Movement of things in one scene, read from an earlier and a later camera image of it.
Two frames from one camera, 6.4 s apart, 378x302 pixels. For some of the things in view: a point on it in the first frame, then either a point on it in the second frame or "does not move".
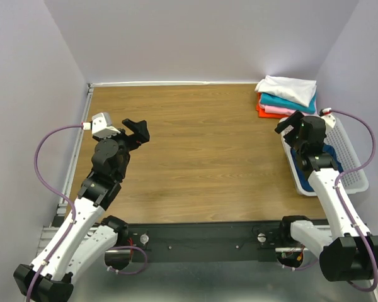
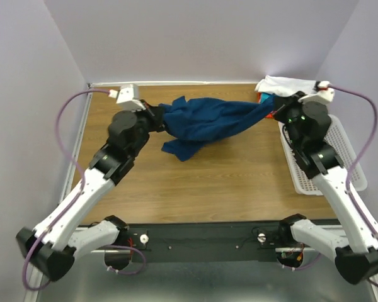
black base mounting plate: (227, 242) does not move
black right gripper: (295, 120) → (281, 104)
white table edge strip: (175, 82) does not move
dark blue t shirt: (299, 169) → (194, 122)
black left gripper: (140, 133) → (155, 114)
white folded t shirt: (298, 90) does not move
